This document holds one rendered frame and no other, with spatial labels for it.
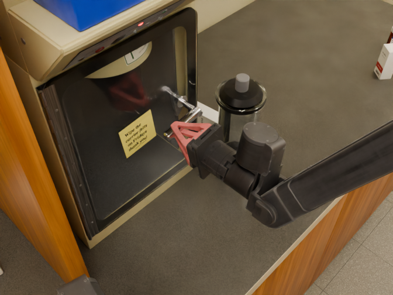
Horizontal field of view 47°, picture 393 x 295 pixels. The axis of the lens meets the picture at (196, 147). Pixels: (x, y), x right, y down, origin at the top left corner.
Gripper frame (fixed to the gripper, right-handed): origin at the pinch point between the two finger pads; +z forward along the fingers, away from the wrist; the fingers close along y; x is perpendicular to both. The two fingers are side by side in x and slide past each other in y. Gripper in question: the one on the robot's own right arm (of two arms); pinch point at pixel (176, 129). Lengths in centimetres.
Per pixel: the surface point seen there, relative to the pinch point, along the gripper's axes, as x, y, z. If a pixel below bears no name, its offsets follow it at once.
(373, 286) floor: -52, -130, -38
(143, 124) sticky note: 4.1, 2.1, 4.2
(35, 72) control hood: 17.3, 27.1, 2.4
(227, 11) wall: -66, -36, 49
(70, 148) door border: 18.0, 9.5, 4.3
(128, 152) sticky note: 8.9, -1.8, 4.3
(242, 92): -17.2, -3.8, -1.3
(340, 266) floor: -50, -129, -22
